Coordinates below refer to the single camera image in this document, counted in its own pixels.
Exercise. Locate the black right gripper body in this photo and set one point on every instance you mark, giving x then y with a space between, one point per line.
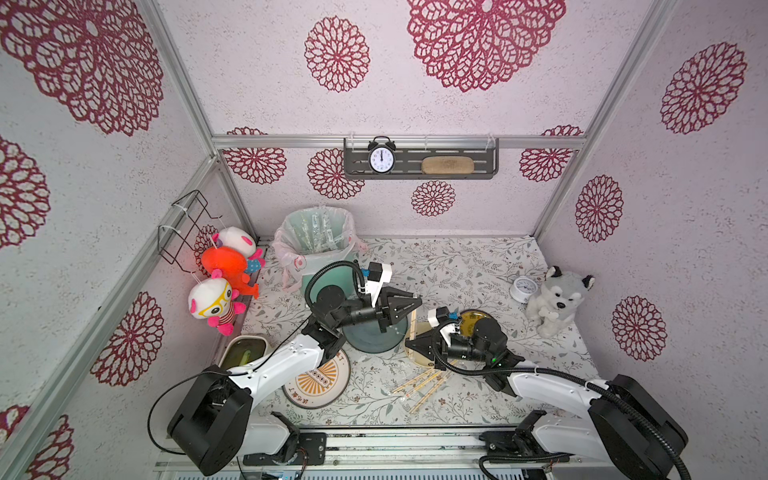
436 344

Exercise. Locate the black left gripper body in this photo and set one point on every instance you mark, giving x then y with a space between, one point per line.
359 313

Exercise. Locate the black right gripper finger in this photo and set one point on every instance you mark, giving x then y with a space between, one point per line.
426 344
441 362

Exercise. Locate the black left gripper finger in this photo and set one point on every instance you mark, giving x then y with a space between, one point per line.
388 317
392 297

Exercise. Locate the disposable chopsticks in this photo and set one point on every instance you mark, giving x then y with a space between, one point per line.
413 321

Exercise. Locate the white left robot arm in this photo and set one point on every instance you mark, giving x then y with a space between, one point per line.
215 422

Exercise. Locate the pile of wrapped chopsticks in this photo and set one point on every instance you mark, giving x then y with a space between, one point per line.
416 391

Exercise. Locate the cream yellow plate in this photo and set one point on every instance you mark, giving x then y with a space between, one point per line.
422 327

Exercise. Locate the yellow patterned plate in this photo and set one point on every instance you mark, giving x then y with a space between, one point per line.
468 320

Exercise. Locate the dark green glass plate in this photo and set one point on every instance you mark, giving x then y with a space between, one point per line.
368 338

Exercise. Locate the white orange patterned plate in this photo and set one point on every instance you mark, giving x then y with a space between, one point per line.
319 388

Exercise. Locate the green trash bin with bag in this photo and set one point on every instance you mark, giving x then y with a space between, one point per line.
311 238

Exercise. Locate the small white round gauge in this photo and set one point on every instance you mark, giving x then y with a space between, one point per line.
523 288

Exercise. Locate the husky plush toy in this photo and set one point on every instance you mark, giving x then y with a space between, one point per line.
554 306

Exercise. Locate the white container green inside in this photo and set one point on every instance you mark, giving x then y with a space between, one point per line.
243 350

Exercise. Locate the red orange plush toy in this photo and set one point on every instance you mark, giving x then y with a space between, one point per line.
227 263

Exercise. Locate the white pink plush doll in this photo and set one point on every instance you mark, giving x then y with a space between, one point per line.
240 241

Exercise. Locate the white plush doll yellow glasses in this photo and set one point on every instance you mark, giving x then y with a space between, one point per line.
215 300

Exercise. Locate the wooden brush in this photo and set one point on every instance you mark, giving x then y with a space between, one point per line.
447 165

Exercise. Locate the black alarm clock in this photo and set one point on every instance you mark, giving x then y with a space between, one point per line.
381 154

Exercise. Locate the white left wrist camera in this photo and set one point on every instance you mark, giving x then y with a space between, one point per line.
376 276

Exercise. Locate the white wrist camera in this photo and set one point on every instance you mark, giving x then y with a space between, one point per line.
376 276
447 323

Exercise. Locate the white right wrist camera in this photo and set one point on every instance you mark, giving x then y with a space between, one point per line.
447 323

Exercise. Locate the metal base rail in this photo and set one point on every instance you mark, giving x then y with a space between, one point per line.
407 453

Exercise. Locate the grey wall shelf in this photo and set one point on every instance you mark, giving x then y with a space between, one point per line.
408 161

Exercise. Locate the black wire rack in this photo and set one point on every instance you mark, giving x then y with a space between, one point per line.
173 239

